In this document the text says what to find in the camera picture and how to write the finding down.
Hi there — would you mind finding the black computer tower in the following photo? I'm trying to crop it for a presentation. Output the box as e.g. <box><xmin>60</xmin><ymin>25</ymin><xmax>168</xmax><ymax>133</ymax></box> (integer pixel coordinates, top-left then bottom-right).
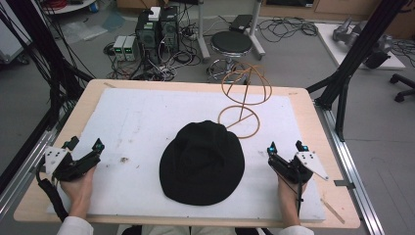
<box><xmin>159</xmin><ymin>6</ymin><xmax>181</xmax><ymax>55</ymax></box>
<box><xmin>134</xmin><ymin>9</ymin><xmax>161</xmax><ymax>66</ymax></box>

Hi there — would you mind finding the grey metal bracket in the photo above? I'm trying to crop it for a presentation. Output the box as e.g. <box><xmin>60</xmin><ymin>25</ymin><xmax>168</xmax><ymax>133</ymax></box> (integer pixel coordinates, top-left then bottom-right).
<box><xmin>333</xmin><ymin>179</ymin><xmax>356</xmax><ymax>191</ymax></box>

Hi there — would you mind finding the grey robot machine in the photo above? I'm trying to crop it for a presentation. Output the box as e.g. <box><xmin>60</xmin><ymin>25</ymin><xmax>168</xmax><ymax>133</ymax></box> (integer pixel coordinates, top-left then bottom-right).
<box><xmin>332</xmin><ymin>17</ymin><xmax>393</xmax><ymax>71</ymax></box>

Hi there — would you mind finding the black flat device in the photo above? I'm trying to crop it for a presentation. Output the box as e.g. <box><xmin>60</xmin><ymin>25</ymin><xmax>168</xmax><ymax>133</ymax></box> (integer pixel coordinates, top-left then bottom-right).
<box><xmin>228</xmin><ymin>14</ymin><xmax>254</xmax><ymax>34</ymax></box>

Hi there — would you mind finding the aluminium rail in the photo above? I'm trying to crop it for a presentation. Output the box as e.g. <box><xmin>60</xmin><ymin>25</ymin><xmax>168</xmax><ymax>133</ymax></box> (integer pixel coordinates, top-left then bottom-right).
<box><xmin>313</xmin><ymin>100</ymin><xmax>387</xmax><ymax>235</ymax></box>
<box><xmin>0</xmin><ymin>126</ymin><xmax>65</xmax><ymax>221</ymax></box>

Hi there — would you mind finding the white round table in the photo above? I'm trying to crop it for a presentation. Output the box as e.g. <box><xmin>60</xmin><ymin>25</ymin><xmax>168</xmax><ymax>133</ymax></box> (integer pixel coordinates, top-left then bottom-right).
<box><xmin>39</xmin><ymin>0</ymin><xmax>100</xmax><ymax>16</ymax></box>

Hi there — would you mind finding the person's right hand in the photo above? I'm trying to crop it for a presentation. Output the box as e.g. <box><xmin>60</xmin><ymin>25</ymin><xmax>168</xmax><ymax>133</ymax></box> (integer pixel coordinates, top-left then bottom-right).
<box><xmin>276</xmin><ymin>172</ymin><xmax>309</xmax><ymax>214</ymax></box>

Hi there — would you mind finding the tangle of computer cables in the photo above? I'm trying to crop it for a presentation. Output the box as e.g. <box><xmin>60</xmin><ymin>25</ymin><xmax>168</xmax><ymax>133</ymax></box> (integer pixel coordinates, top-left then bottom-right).
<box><xmin>103</xmin><ymin>19</ymin><xmax>205</xmax><ymax>82</ymax></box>

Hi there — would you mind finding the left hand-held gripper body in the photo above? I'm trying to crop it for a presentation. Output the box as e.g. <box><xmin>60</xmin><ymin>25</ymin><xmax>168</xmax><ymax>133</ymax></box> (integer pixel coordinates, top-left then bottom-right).
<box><xmin>43</xmin><ymin>145</ymin><xmax>102</xmax><ymax>183</ymax></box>

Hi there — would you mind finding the black round stool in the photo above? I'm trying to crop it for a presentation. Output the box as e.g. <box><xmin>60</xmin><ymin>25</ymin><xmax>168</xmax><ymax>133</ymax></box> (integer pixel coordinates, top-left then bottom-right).
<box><xmin>206</xmin><ymin>30</ymin><xmax>254</xmax><ymax>82</ymax></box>

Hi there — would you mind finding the white foam mat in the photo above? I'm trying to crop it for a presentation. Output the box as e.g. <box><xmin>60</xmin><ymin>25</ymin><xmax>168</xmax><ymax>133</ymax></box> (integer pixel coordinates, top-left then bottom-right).
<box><xmin>46</xmin><ymin>87</ymin><xmax>327</xmax><ymax>223</ymax></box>

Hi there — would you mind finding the white box on tower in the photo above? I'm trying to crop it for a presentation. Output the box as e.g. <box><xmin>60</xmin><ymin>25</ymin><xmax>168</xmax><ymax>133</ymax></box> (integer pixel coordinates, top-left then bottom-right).
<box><xmin>148</xmin><ymin>6</ymin><xmax>162</xmax><ymax>23</ymax></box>

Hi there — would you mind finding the black sleeved gripper cable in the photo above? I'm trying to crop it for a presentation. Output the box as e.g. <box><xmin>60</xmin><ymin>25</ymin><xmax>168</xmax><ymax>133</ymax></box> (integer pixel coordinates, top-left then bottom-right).
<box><xmin>34</xmin><ymin>156</ymin><xmax>70</xmax><ymax>223</ymax></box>

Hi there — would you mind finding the strip of tan tape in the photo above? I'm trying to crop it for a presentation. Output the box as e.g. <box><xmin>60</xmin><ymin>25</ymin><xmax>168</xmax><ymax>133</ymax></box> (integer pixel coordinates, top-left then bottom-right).
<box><xmin>320</xmin><ymin>198</ymin><xmax>346</xmax><ymax>225</ymax></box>

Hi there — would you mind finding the white metal stand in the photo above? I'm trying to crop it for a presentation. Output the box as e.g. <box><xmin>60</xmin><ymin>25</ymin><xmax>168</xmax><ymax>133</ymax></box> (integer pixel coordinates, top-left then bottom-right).
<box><xmin>195</xmin><ymin>0</ymin><xmax>267</xmax><ymax>62</ymax></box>

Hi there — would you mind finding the grey power supply box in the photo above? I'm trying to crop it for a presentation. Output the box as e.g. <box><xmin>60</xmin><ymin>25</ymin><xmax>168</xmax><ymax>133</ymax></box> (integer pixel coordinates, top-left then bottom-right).
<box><xmin>113</xmin><ymin>34</ymin><xmax>127</xmax><ymax>62</ymax></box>
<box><xmin>123</xmin><ymin>34</ymin><xmax>140</xmax><ymax>62</ymax></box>

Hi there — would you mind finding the white floor platform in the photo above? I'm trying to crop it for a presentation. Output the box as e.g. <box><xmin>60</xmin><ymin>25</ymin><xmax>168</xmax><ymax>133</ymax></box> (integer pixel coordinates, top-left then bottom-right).
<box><xmin>314</xmin><ymin>23</ymin><xmax>407</xmax><ymax>71</ymax></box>

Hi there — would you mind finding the wooden cabinet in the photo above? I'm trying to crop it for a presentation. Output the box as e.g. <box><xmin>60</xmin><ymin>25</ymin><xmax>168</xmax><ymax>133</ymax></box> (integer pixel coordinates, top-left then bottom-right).
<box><xmin>258</xmin><ymin>0</ymin><xmax>415</xmax><ymax>41</ymax></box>

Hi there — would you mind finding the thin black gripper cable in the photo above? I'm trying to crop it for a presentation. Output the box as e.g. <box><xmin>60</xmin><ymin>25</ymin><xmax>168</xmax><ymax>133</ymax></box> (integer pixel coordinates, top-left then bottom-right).
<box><xmin>277</xmin><ymin>174</ymin><xmax>305</xmax><ymax>219</ymax></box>

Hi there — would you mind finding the person's left hand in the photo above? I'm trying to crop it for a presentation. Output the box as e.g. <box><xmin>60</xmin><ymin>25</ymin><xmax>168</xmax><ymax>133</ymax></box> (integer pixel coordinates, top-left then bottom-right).
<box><xmin>59</xmin><ymin>164</ymin><xmax>97</xmax><ymax>214</ymax></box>

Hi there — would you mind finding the black metal frame strut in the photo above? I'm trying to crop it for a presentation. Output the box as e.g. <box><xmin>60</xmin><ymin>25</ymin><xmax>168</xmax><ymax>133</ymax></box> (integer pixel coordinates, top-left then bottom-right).
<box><xmin>305</xmin><ymin>0</ymin><xmax>411</xmax><ymax>143</ymax></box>
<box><xmin>0</xmin><ymin>0</ymin><xmax>96</xmax><ymax>195</ymax></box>

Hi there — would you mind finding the wooden hat stand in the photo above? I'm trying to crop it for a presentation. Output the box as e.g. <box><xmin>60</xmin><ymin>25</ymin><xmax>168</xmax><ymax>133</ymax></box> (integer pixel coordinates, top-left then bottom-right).
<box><xmin>217</xmin><ymin>62</ymin><xmax>273</xmax><ymax>140</ymax></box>

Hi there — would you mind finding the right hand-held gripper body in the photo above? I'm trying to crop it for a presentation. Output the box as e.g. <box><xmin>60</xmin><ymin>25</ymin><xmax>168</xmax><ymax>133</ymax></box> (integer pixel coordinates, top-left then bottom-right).
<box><xmin>267</xmin><ymin>150</ymin><xmax>331</xmax><ymax>185</ymax></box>

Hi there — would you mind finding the black office chair base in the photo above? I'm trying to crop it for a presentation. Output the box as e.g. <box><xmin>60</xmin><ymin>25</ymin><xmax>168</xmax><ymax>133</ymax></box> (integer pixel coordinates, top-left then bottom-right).
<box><xmin>389</xmin><ymin>72</ymin><xmax>415</xmax><ymax>104</ymax></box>

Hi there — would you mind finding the black hat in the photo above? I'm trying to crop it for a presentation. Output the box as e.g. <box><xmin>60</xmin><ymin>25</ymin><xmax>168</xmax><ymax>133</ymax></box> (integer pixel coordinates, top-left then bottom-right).
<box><xmin>159</xmin><ymin>119</ymin><xmax>246</xmax><ymax>207</ymax></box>

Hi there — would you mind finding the clear plastic sheet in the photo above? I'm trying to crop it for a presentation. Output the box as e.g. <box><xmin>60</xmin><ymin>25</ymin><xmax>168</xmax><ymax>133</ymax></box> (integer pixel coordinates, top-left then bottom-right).
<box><xmin>60</xmin><ymin>11</ymin><xmax>126</xmax><ymax>43</ymax></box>

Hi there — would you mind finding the tangle of black floor cables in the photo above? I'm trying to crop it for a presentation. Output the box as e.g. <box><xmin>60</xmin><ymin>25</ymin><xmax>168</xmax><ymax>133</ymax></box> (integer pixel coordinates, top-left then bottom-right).
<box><xmin>256</xmin><ymin>16</ymin><xmax>319</xmax><ymax>44</ymax></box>

